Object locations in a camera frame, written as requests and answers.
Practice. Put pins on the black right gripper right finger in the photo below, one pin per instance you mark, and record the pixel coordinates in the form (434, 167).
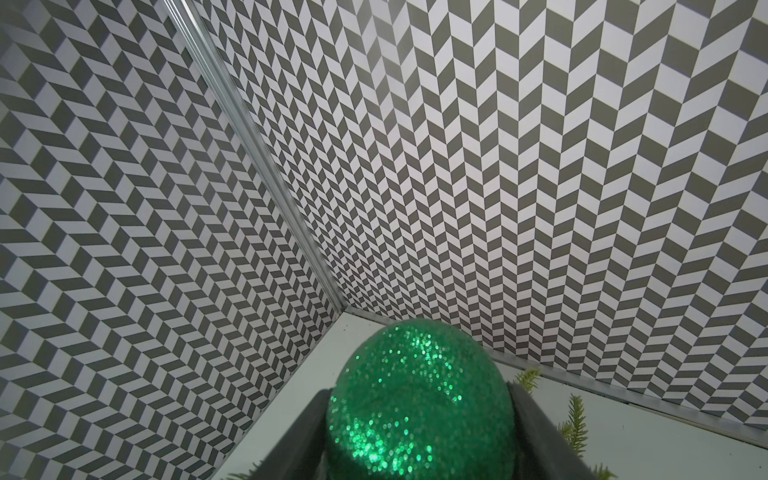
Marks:
(541, 451)

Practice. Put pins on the small green christmas tree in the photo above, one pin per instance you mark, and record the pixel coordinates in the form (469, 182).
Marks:
(574, 429)

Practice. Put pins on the green glitter ball ornament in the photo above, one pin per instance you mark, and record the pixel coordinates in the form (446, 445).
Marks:
(420, 400)

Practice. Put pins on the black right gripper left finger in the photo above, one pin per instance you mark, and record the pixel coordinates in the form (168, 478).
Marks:
(300, 453)

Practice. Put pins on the left aluminium corner post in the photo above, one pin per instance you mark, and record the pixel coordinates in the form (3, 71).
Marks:
(187, 20)

